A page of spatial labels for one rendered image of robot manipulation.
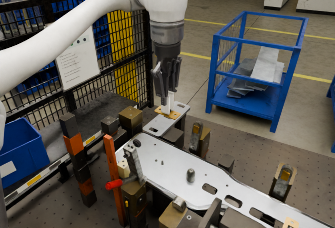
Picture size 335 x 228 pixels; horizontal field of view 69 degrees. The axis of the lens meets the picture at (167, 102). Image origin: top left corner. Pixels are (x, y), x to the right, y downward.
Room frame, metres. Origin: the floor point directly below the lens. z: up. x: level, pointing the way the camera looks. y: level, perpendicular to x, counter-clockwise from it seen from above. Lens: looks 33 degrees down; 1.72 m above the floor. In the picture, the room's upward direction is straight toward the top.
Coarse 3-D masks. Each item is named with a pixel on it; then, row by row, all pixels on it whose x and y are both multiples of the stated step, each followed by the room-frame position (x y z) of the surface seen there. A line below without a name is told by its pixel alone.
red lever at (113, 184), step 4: (132, 176) 0.54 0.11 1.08; (136, 176) 0.54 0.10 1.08; (116, 180) 0.48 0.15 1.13; (120, 180) 0.49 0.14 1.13; (124, 180) 0.50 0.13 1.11; (128, 180) 0.51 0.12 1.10; (132, 180) 0.52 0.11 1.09; (136, 180) 0.53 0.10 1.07; (108, 184) 0.46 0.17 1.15; (112, 184) 0.46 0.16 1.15; (116, 184) 0.47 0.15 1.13; (120, 184) 0.47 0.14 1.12; (124, 184) 0.49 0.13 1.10; (108, 188) 0.44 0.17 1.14; (112, 188) 0.45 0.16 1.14
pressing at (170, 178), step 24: (144, 144) 0.78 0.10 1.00; (168, 144) 0.78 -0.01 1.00; (144, 168) 0.65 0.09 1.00; (168, 168) 0.65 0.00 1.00; (192, 168) 0.65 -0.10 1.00; (216, 168) 0.65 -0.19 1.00; (168, 192) 0.54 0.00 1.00; (192, 192) 0.54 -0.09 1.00; (216, 192) 0.54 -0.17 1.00; (240, 192) 0.54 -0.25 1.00; (288, 216) 0.45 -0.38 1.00
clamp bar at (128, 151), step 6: (126, 144) 0.55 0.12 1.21; (138, 144) 0.55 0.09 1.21; (126, 150) 0.53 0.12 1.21; (132, 150) 0.52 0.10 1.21; (126, 156) 0.51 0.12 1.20; (132, 156) 0.52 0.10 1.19; (138, 156) 0.54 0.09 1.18; (132, 162) 0.53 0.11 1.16; (138, 162) 0.53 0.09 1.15; (132, 168) 0.54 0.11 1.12; (138, 168) 0.53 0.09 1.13; (132, 174) 0.55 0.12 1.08; (138, 174) 0.53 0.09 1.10; (138, 180) 0.54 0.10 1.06
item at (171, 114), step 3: (159, 108) 0.68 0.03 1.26; (156, 111) 0.66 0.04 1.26; (159, 111) 0.66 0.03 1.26; (171, 111) 0.66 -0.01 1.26; (174, 111) 0.66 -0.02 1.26; (162, 114) 0.64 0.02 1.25; (165, 114) 0.64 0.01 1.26; (171, 114) 0.64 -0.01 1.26; (174, 114) 0.64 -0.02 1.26; (177, 114) 0.64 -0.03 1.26; (180, 114) 0.64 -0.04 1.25; (168, 117) 0.63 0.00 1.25; (171, 117) 0.63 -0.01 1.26; (174, 117) 0.63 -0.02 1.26; (177, 117) 0.63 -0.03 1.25
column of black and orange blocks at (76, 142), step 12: (60, 120) 0.69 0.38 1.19; (72, 120) 0.70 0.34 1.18; (72, 132) 0.69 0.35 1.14; (72, 144) 0.68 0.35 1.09; (72, 156) 0.69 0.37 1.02; (84, 156) 0.71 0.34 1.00; (84, 168) 0.70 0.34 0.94; (84, 180) 0.69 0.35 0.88; (84, 192) 0.68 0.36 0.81; (84, 204) 0.69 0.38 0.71
